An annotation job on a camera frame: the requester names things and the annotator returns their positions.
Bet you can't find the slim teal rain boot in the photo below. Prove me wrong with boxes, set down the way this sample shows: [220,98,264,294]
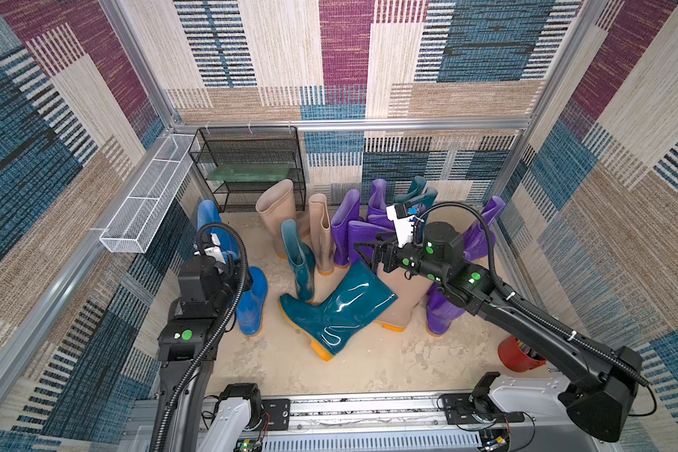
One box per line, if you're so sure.
[281,218,316,302]

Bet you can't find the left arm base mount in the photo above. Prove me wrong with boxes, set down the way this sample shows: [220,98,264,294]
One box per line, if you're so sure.
[203,383,291,431]

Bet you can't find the purple short rain boot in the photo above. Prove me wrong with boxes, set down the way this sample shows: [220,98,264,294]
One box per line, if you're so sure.
[348,220,395,267]

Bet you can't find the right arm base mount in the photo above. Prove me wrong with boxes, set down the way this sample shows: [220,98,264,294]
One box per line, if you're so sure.
[437,372,525,429]

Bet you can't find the purple boot at back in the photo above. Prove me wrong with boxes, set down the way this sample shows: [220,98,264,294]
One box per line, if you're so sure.
[367,178,387,216]

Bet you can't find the red pencil cup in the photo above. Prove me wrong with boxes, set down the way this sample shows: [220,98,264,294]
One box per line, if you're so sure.
[497,336,547,373]

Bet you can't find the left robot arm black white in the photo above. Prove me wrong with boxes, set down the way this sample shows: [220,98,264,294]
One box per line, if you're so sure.
[150,221,269,451]

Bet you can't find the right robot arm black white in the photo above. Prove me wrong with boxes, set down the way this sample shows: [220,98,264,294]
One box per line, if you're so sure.
[350,222,650,443]

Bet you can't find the purple boot near right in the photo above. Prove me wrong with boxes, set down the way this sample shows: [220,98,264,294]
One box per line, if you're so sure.
[426,284,465,336]

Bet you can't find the purple boot far right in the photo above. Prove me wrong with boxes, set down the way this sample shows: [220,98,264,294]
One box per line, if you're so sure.
[462,195,508,262]

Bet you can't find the teal boot at back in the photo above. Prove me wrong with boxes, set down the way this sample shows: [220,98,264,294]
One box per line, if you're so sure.
[395,175,427,203]

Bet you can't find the beige tall rain boot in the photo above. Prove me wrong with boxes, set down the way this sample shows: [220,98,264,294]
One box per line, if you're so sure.
[255,179,310,259]

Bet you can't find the white wire mesh basket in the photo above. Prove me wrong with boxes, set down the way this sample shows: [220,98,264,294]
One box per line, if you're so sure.
[100,134,194,253]

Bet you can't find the beige short rain boot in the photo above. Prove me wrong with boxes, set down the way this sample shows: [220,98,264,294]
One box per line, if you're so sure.
[375,264,432,333]

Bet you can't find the large teal rain boot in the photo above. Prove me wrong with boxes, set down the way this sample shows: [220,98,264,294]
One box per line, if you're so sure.
[279,263,397,362]

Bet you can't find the blue rain boot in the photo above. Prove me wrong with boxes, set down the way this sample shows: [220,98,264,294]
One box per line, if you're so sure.
[235,267,269,336]
[197,200,239,263]

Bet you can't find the purple tall rain boot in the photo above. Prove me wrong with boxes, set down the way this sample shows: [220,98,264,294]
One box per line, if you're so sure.
[331,188,361,269]

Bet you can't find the purple short boot rear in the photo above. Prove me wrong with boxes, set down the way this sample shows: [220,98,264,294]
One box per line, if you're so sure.
[367,214,395,231]

